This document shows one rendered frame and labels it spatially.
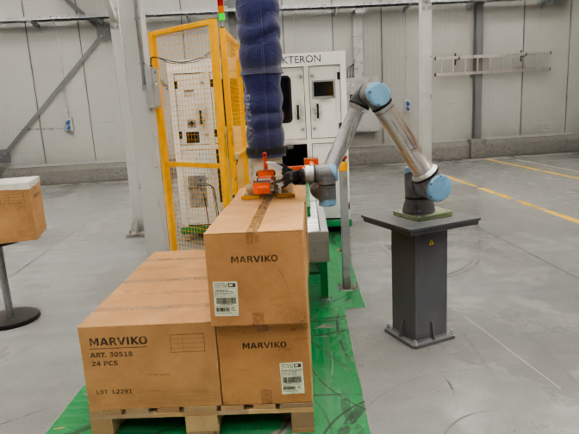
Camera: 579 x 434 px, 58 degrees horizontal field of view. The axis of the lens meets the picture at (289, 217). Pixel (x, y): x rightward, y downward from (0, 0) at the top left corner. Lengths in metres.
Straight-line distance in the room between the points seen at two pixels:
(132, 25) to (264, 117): 1.74
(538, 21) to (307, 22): 5.29
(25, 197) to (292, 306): 2.33
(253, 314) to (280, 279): 0.19
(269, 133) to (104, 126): 9.91
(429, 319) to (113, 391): 1.80
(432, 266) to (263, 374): 1.29
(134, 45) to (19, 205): 1.42
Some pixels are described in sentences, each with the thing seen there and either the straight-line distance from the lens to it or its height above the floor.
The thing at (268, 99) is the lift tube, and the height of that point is 1.47.
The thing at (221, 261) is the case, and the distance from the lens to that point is 2.14.
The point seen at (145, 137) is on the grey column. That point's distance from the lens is 4.25.
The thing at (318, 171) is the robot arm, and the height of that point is 1.09.
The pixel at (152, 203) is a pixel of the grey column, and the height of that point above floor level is 0.73.
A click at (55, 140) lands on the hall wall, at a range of 12.94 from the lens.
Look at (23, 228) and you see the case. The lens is 4.01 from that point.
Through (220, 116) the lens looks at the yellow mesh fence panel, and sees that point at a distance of 4.16.
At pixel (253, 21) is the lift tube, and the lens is 2.88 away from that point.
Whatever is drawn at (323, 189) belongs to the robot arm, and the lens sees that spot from 2.70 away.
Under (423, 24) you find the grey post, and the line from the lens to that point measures 6.38.
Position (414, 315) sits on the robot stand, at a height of 0.18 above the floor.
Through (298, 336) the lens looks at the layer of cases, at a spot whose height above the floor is 0.46.
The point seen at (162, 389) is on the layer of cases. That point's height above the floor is 0.23.
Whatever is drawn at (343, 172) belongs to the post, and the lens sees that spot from 3.96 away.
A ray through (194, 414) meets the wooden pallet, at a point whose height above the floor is 0.11.
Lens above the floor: 1.42
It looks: 12 degrees down
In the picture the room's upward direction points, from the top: 3 degrees counter-clockwise
